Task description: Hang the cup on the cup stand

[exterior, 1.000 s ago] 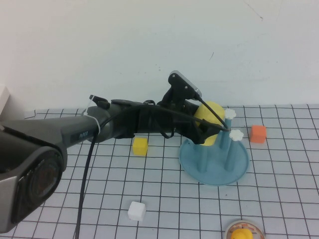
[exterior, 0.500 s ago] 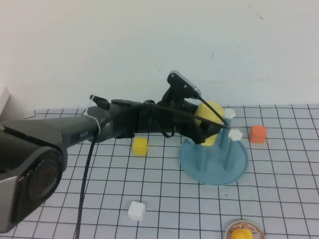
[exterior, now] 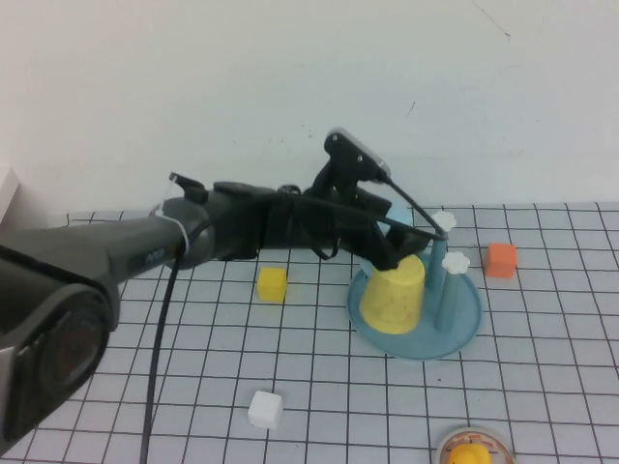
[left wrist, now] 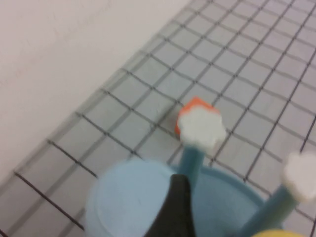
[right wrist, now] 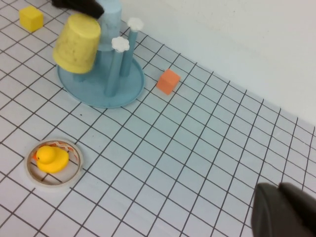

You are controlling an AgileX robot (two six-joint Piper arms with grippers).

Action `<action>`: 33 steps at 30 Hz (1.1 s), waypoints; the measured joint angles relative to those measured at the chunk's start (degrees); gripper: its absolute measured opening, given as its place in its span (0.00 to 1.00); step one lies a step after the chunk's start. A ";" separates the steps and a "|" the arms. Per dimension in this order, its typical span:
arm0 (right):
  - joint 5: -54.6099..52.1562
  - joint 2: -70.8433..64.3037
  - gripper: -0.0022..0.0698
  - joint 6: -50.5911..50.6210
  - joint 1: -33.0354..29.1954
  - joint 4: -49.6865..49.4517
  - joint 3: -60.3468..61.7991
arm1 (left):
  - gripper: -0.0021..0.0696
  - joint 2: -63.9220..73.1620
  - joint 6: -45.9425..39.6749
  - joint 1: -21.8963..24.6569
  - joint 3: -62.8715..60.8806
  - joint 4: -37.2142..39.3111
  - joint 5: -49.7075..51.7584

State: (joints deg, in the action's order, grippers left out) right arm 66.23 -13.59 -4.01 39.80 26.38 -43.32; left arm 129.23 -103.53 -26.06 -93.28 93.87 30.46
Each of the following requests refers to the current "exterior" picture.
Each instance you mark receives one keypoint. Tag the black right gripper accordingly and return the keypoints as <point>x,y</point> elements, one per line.
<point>309,222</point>

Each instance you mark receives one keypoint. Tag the yellow plastic cup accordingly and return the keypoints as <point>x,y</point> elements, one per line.
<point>392,304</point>

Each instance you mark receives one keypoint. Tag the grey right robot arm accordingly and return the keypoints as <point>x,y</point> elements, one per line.
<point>97,251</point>

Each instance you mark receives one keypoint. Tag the light blue plastic cup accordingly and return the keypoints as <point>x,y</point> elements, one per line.
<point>401,215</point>

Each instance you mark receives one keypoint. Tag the blue cup stand white caps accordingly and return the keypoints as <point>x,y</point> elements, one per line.
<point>425,345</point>

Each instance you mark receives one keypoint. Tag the orange cube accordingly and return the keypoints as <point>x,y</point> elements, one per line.
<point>500,261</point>

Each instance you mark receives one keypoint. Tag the yellow cube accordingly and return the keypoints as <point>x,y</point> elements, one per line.
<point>272,285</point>

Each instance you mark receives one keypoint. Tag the white checkered tablecloth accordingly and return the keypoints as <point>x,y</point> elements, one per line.
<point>532,338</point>

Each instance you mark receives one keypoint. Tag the round white printed plate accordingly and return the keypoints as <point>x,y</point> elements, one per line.
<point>447,442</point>

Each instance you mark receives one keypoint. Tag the white cube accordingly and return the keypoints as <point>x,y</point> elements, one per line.
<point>265,410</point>

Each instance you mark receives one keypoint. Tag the white zip tie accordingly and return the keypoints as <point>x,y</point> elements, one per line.
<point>183,237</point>

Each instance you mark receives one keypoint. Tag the yellow rubber duck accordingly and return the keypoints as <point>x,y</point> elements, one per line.
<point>468,455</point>

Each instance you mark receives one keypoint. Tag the white cabinet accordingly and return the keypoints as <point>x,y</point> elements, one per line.
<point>8,186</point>

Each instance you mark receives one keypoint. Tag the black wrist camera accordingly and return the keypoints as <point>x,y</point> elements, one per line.
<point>348,154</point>

